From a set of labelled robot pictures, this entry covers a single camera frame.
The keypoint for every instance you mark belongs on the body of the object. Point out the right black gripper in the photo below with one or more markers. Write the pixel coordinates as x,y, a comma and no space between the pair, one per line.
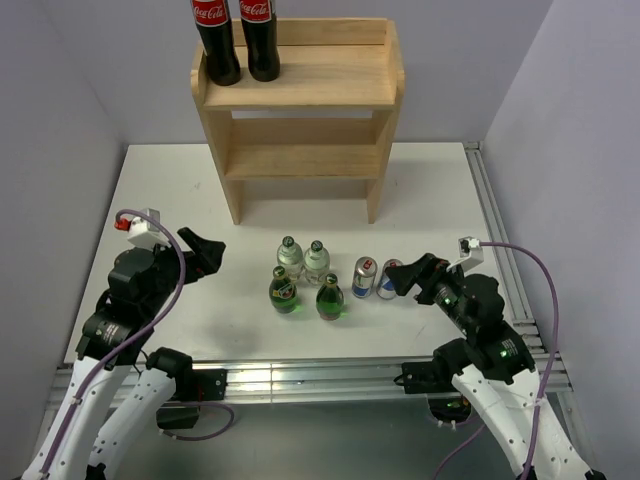
402,277

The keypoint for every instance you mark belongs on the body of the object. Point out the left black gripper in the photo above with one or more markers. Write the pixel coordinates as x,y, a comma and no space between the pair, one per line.
205,256

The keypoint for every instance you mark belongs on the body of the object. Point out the silver blue can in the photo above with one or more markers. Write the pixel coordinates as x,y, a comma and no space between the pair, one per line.
385,288
365,271

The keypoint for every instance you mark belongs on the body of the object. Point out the green glass bottle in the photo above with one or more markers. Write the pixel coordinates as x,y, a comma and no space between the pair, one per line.
330,299
282,291

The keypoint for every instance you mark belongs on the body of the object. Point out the clear glass bottle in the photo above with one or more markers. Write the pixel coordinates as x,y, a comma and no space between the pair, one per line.
316,263
290,257

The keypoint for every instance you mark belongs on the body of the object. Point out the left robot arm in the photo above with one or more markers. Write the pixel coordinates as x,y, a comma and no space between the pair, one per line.
87,438

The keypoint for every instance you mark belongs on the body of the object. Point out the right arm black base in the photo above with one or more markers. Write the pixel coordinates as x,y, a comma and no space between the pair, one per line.
431,379

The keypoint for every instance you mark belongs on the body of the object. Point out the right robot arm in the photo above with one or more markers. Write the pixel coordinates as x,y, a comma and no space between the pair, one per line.
492,367

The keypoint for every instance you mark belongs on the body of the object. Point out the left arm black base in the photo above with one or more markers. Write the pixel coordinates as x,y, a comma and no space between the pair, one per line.
201,385

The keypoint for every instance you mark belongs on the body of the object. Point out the wooden two-tier shelf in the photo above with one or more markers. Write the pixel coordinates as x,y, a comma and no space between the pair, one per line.
331,114

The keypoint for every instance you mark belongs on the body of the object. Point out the left Coca-Cola bottle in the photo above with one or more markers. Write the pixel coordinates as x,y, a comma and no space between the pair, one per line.
213,23

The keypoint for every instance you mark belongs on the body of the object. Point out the coca-cola bottle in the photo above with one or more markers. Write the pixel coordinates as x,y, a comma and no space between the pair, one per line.
213,23
259,23

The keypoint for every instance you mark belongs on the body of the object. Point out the right Coca-Cola bottle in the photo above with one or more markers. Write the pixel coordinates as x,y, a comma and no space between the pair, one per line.
259,23

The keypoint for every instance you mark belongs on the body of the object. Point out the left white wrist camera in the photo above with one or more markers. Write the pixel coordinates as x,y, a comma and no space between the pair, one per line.
141,233

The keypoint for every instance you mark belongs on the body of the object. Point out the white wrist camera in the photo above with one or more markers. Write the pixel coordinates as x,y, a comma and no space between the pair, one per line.
470,255
141,233

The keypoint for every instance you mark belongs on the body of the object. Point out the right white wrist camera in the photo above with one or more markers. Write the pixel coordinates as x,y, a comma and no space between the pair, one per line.
470,255

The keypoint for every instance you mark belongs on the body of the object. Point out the aluminium table frame rail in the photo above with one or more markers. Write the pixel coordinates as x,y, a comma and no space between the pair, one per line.
433,194

